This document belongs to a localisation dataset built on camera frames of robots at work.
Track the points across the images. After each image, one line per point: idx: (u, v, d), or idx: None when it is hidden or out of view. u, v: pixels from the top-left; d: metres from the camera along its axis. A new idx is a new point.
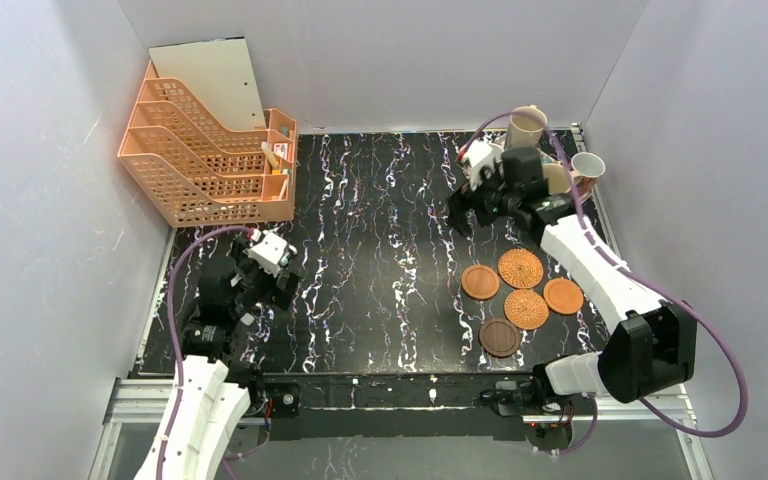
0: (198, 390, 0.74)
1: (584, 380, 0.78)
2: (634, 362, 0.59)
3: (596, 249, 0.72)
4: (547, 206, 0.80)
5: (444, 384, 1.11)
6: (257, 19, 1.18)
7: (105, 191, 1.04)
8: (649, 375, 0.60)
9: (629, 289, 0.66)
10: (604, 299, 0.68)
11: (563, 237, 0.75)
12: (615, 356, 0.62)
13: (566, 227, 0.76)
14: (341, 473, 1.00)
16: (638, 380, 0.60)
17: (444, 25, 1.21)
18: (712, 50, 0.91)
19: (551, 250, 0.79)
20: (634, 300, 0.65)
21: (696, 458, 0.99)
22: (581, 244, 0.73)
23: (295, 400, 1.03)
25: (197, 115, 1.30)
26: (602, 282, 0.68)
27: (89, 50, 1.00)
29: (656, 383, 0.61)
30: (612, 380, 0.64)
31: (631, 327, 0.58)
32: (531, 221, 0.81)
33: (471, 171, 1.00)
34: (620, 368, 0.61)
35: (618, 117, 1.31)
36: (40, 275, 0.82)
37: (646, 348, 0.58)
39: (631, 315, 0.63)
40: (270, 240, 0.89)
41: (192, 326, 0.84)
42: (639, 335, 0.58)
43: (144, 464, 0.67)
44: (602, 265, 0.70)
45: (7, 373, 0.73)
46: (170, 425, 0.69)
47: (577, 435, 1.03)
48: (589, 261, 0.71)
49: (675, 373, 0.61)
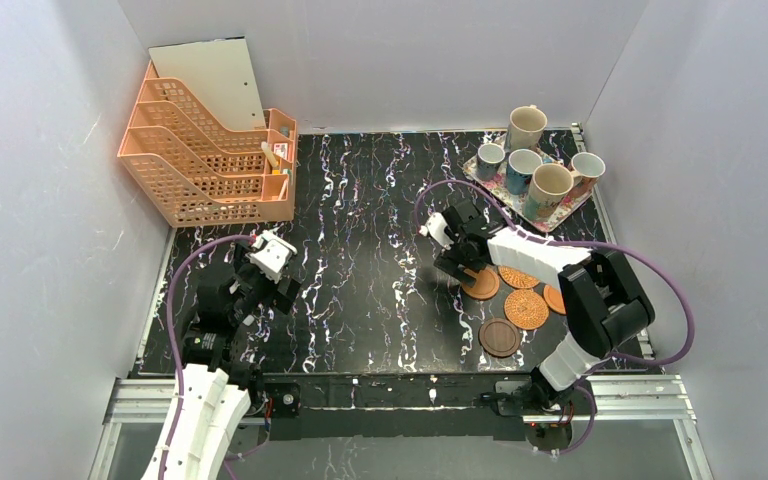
0: (198, 399, 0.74)
1: (571, 361, 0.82)
2: (585, 302, 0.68)
3: (526, 239, 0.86)
4: (486, 228, 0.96)
5: (444, 384, 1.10)
6: (257, 19, 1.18)
7: (104, 190, 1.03)
8: (608, 314, 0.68)
9: (561, 253, 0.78)
10: (546, 269, 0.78)
11: (500, 241, 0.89)
12: (573, 312, 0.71)
13: (501, 236, 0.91)
14: (341, 473, 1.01)
16: (599, 320, 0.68)
17: (445, 24, 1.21)
18: (712, 50, 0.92)
19: (500, 260, 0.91)
20: (566, 257, 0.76)
21: (696, 457, 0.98)
22: (516, 241, 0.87)
23: (295, 400, 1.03)
25: (197, 115, 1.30)
26: (540, 258, 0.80)
27: (89, 50, 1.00)
29: (621, 321, 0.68)
30: (586, 339, 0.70)
31: (572, 274, 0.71)
32: (477, 247, 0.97)
33: (439, 238, 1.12)
34: (581, 320, 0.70)
35: (617, 117, 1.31)
36: (40, 275, 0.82)
37: (590, 287, 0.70)
39: (567, 265, 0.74)
40: (272, 247, 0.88)
41: (191, 334, 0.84)
42: (578, 277, 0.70)
43: (146, 473, 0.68)
44: (537, 247, 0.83)
45: (6, 372, 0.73)
46: (171, 434, 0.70)
47: (576, 435, 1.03)
48: (526, 248, 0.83)
49: (632, 309, 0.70)
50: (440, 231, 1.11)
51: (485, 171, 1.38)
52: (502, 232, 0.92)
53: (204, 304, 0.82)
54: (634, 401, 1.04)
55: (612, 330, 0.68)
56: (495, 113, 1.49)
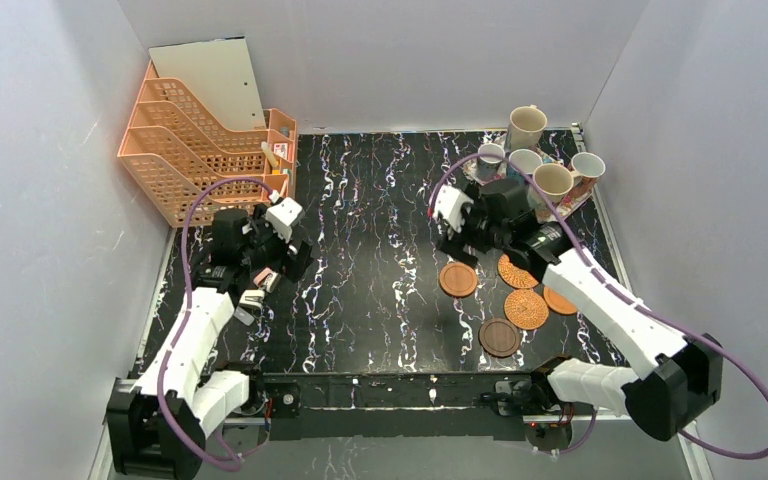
0: (205, 314, 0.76)
1: (597, 396, 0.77)
2: (671, 408, 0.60)
3: (606, 287, 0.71)
4: (543, 240, 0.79)
5: (444, 384, 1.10)
6: (257, 19, 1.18)
7: (104, 190, 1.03)
8: (682, 414, 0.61)
9: (651, 330, 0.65)
10: (626, 341, 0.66)
11: (567, 275, 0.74)
12: (646, 401, 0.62)
13: (566, 262, 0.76)
14: (341, 473, 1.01)
16: (674, 423, 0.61)
17: (445, 24, 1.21)
18: (711, 51, 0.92)
19: (555, 289, 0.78)
20: (660, 343, 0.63)
21: (696, 457, 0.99)
22: (591, 283, 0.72)
23: (295, 400, 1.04)
25: (197, 115, 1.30)
26: (619, 322, 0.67)
27: (88, 50, 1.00)
29: (686, 418, 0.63)
30: (641, 420, 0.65)
31: (666, 373, 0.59)
32: (527, 259, 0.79)
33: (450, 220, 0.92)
34: (654, 413, 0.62)
35: (617, 117, 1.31)
36: (40, 274, 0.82)
37: (681, 390, 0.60)
39: (661, 359, 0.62)
40: (287, 204, 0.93)
41: (202, 266, 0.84)
42: (676, 385, 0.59)
43: (147, 372, 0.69)
44: (616, 304, 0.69)
45: (6, 373, 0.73)
46: (176, 339, 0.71)
47: (576, 435, 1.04)
48: (602, 300, 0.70)
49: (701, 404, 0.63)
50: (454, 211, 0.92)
51: (485, 172, 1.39)
52: (566, 255, 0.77)
53: (217, 239, 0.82)
54: None
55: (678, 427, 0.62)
56: (495, 113, 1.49)
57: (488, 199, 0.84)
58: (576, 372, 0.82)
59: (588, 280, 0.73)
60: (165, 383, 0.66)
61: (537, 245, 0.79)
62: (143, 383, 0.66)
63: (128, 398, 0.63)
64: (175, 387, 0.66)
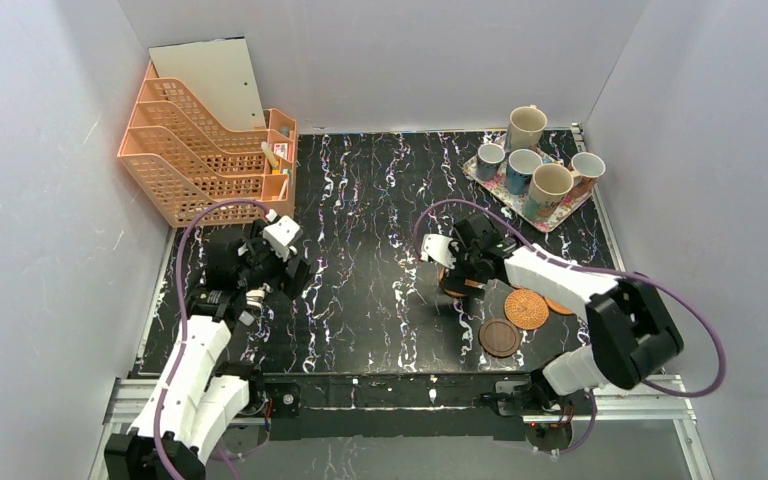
0: (201, 346, 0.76)
1: (583, 375, 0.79)
2: (615, 336, 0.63)
3: (549, 262, 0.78)
4: (502, 246, 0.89)
5: (444, 384, 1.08)
6: (257, 19, 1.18)
7: (104, 190, 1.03)
8: (637, 349, 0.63)
9: (588, 279, 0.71)
10: (571, 297, 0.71)
11: (519, 261, 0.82)
12: (599, 343, 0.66)
13: (518, 255, 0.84)
14: (341, 473, 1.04)
16: (628, 355, 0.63)
17: (445, 24, 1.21)
18: (711, 50, 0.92)
19: (519, 281, 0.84)
20: (592, 286, 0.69)
21: (696, 458, 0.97)
22: (537, 262, 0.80)
23: (295, 400, 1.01)
25: (197, 115, 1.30)
26: (562, 283, 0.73)
27: (89, 50, 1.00)
29: (648, 354, 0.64)
30: (611, 371, 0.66)
31: (599, 306, 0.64)
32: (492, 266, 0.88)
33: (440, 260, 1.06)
34: (608, 351, 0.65)
35: (617, 117, 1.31)
36: (41, 275, 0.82)
37: (620, 320, 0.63)
39: (595, 297, 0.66)
40: (285, 222, 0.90)
41: (197, 290, 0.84)
42: (607, 309, 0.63)
43: (143, 411, 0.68)
44: (558, 270, 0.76)
45: (6, 372, 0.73)
46: (171, 376, 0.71)
47: (577, 435, 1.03)
48: (546, 272, 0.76)
49: (661, 340, 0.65)
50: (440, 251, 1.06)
51: (485, 171, 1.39)
52: (518, 251, 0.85)
53: (212, 262, 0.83)
54: (636, 401, 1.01)
55: (642, 364, 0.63)
56: (495, 113, 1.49)
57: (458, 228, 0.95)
58: (564, 357, 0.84)
59: (536, 261, 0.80)
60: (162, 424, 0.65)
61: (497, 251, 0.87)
62: (139, 424, 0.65)
63: (125, 438, 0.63)
64: (173, 428, 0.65)
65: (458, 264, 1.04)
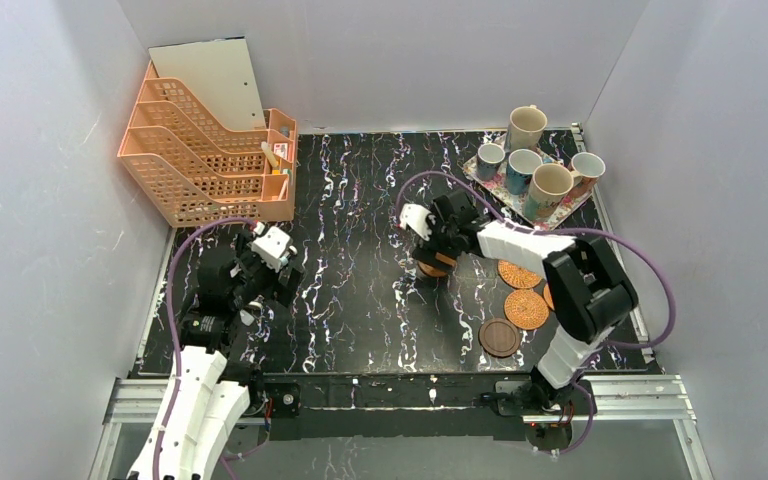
0: (196, 380, 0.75)
1: (564, 353, 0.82)
2: (570, 288, 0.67)
3: (516, 231, 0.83)
4: (477, 222, 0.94)
5: (444, 384, 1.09)
6: (258, 19, 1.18)
7: (104, 190, 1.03)
8: (592, 300, 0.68)
9: (549, 241, 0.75)
10: (533, 259, 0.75)
11: (488, 233, 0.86)
12: (558, 298, 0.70)
13: (490, 228, 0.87)
14: (341, 473, 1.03)
16: (584, 306, 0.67)
17: (445, 24, 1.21)
18: (711, 51, 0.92)
19: (497, 254, 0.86)
20: (552, 243, 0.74)
21: (696, 458, 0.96)
22: (505, 232, 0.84)
23: (295, 400, 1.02)
25: (197, 115, 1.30)
26: (525, 246, 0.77)
27: (89, 51, 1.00)
29: (604, 305, 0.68)
30: (571, 324, 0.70)
31: (555, 262, 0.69)
32: (468, 241, 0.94)
33: (418, 231, 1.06)
34: (566, 304, 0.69)
35: (617, 117, 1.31)
36: (41, 275, 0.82)
37: (573, 274, 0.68)
39: (551, 253, 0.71)
40: (274, 234, 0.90)
41: (190, 316, 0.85)
42: (562, 264, 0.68)
43: (142, 454, 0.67)
44: (522, 236, 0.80)
45: (6, 372, 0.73)
46: (167, 416, 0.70)
47: (576, 435, 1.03)
48: (514, 237, 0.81)
49: (616, 292, 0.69)
50: (419, 222, 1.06)
51: (485, 171, 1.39)
52: (490, 224, 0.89)
53: (204, 287, 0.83)
54: (635, 401, 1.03)
55: (597, 315, 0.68)
56: (495, 113, 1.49)
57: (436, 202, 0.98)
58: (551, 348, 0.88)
59: (504, 231, 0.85)
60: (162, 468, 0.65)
61: (473, 228, 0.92)
62: (138, 468, 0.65)
63: None
64: (173, 470, 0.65)
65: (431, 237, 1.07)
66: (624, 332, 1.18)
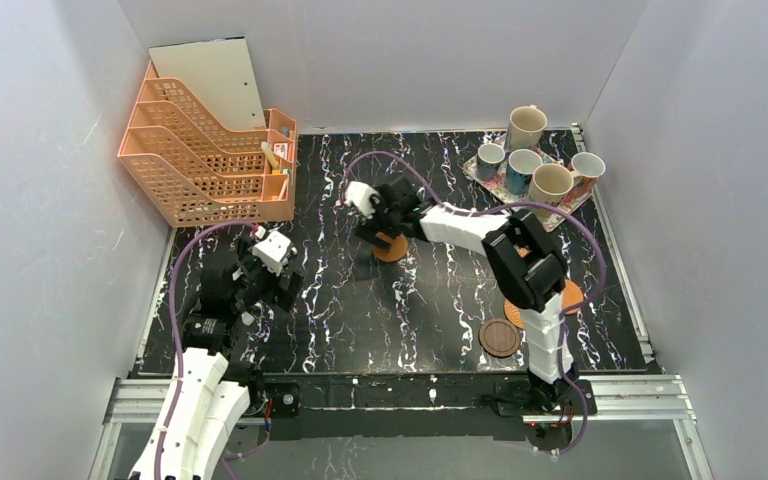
0: (197, 382, 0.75)
1: (536, 338, 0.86)
2: (507, 262, 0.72)
3: (454, 214, 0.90)
4: (419, 210, 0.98)
5: (445, 384, 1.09)
6: (257, 19, 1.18)
7: (104, 190, 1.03)
8: (528, 273, 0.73)
9: (484, 222, 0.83)
10: (474, 239, 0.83)
11: (432, 220, 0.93)
12: (499, 274, 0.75)
13: (431, 215, 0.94)
14: (341, 473, 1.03)
16: (522, 277, 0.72)
17: (445, 24, 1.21)
18: (711, 51, 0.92)
19: (440, 237, 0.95)
20: (488, 224, 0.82)
21: (696, 458, 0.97)
22: (445, 217, 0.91)
23: (295, 400, 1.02)
25: (197, 115, 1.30)
26: (464, 229, 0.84)
27: (89, 51, 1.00)
29: (540, 274, 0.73)
30: (515, 295, 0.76)
31: (490, 244, 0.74)
32: (412, 227, 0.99)
33: (361, 208, 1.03)
34: (506, 277, 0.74)
35: (617, 117, 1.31)
36: (41, 275, 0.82)
37: (508, 251, 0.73)
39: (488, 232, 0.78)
40: (274, 237, 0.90)
41: (192, 319, 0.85)
42: (495, 244, 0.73)
43: (143, 454, 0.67)
44: (460, 219, 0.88)
45: (6, 372, 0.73)
46: (169, 417, 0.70)
47: (575, 434, 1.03)
48: (452, 222, 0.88)
49: (550, 260, 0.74)
50: (364, 200, 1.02)
51: (485, 171, 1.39)
52: (432, 211, 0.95)
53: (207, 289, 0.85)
54: (635, 401, 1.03)
55: (536, 283, 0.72)
56: (495, 113, 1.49)
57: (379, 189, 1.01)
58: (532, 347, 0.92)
59: (444, 216, 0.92)
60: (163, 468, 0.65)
61: (415, 214, 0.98)
62: (139, 468, 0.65)
63: None
64: (174, 471, 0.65)
65: (374, 216, 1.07)
66: (624, 331, 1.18)
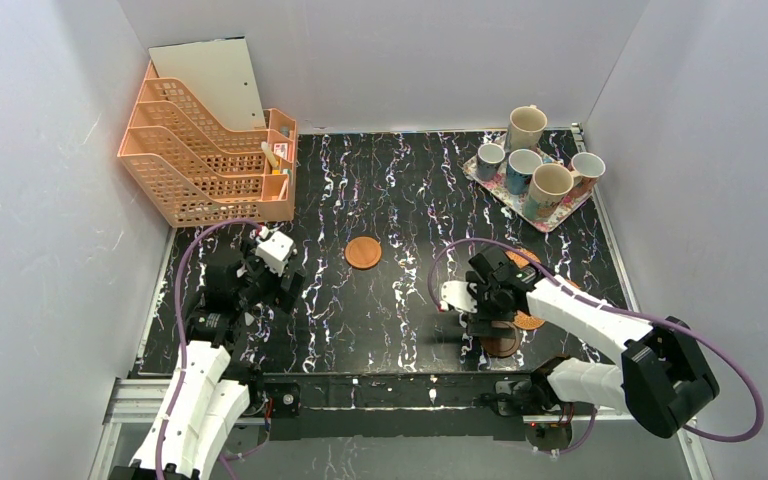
0: (201, 373, 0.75)
1: (594, 392, 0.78)
2: (652, 386, 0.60)
3: (575, 297, 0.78)
4: (522, 276, 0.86)
5: (445, 384, 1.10)
6: (258, 19, 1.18)
7: (104, 190, 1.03)
8: (678, 398, 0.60)
9: (619, 323, 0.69)
10: (600, 338, 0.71)
11: (542, 296, 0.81)
12: (636, 392, 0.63)
13: (541, 288, 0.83)
14: (341, 473, 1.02)
16: (665, 404, 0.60)
17: (445, 23, 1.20)
18: (711, 51, 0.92)
19: (541, 315, 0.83)
20: (627, 330, 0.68)
21: (696, 458, 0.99)
22: (563, 298, 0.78)
23: (295, 400, 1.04)
25: (197, 115, 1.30)
26: (591, 324, 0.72)
27: (89, 52, 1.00)
29: (689, 401, 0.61)
30: (647, 419, 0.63)
31: (635, 355, 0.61)
32: (513, 296, 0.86)
33: (464, 304, 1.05)
34: (642, 398, 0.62)
35: (617, 117, 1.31)
36: (40, 275, 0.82)
37: (657, 371, 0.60)
39: (630, 344, 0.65)
40: (277, 237, 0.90)
41: (196, 314, 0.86)
42: (644, 359, 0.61)
43: (143, 443, 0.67)
44: (586, 309, 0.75)
45: (6, 372, 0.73)
46: (172, 405, 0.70)
47: (576, 435, 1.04)
48: (573, 310, 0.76)
49: (699, 386, 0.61)
50: (461, 297, 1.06)
51: (485, 171, 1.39)
52: (541, 284, 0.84)
53: (211, 284, 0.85)
54: None
55: (680, 412, 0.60)
56: (495, 113, 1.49)
57: (472, 263, 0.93)
58: (576, 373, 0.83)
59: (561, 296, 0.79)
60: (165, 455, 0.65)
61: (517, 281, 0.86)
62: (140, 456, 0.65)
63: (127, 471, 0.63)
64: (174, 459, 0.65)
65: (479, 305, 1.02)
66: None
